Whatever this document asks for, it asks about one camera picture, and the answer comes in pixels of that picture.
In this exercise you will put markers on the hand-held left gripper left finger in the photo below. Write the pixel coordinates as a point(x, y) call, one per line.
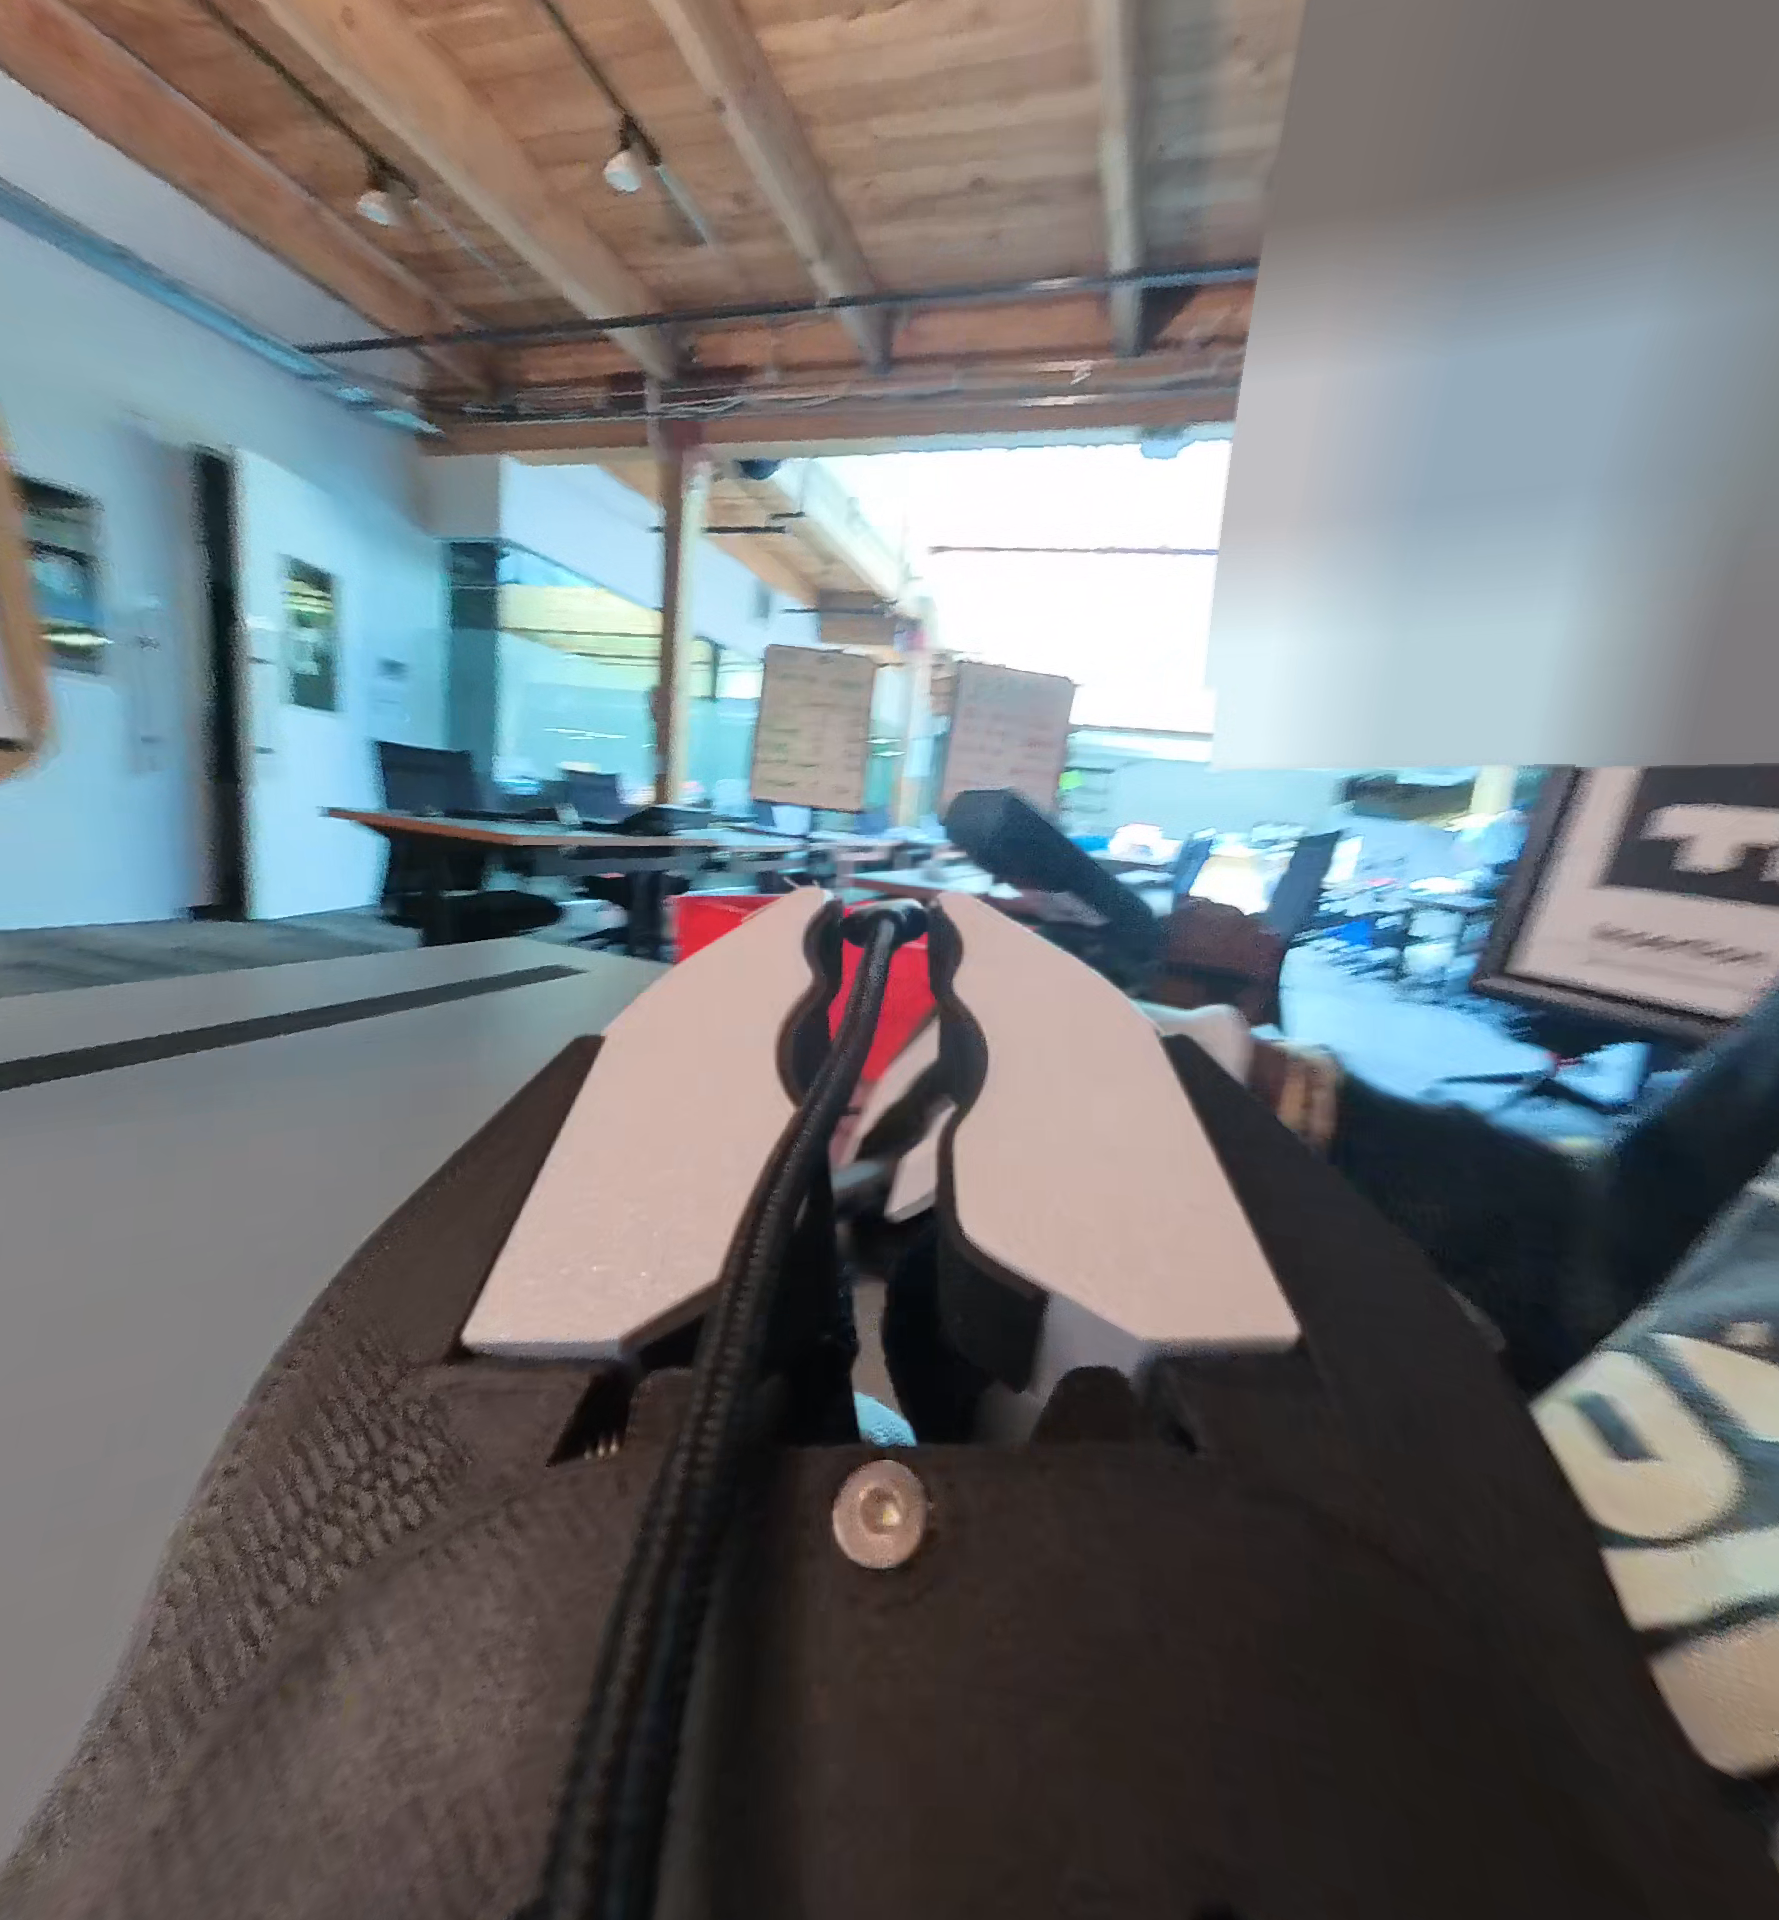
point(635, 1171)

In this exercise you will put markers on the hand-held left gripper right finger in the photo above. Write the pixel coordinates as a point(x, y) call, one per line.
point(1115, 1186)

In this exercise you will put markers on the person's right forearm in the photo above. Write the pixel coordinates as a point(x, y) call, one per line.
point(1458, 1199)

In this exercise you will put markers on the person's right hand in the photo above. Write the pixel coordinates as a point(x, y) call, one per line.
point(1205, 1039)

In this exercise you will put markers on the whiteboard on stand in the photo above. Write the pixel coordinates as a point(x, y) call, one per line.
point(1006, 734)
point(813, 728)

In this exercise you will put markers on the red plastic bin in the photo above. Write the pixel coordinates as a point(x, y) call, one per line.
point(708, 923)

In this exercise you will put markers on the wooden office desk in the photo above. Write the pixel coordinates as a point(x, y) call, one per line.
point(529, 828)

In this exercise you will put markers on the black office chair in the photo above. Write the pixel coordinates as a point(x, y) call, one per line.
point(431, 779)

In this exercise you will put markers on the white door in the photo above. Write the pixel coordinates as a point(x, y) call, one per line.
point(267, 811)

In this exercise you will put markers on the framed printed tag board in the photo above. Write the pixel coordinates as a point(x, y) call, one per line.
point(1654, 930)

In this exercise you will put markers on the dark door poster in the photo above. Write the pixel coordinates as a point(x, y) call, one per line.
point(311, 630)

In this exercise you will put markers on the white track light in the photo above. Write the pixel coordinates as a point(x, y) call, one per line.
point(381, 202)
point(622, 161)

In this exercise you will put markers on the wooden post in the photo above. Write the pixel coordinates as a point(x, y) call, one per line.
point(673, 600)

